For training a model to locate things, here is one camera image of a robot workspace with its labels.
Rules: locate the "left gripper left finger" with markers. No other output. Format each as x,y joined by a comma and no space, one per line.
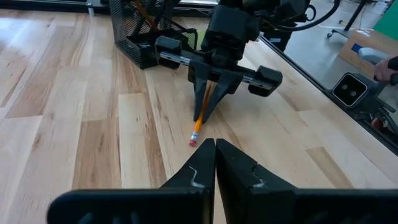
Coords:
202,174

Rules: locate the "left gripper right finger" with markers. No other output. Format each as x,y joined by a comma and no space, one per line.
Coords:
242,183

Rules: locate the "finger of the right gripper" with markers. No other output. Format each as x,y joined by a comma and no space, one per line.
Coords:
225,85
199,84

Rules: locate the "green sticky note pad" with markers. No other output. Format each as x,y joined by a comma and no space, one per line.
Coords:
201,35

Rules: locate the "orange pencil with eraser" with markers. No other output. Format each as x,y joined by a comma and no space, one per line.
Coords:
198,126
146,17

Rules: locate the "black mesh desk organizer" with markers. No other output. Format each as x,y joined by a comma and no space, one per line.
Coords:
130,40

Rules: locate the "cardboard box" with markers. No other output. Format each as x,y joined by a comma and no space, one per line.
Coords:
351,46

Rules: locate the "white handheld device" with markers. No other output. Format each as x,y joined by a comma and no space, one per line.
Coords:
371,54

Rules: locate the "person's hand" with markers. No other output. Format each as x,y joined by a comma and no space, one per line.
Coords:
384,70

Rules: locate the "green board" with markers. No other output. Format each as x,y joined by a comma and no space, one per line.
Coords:
388,23

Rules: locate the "black table-level camera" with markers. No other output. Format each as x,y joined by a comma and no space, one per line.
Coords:
349,90

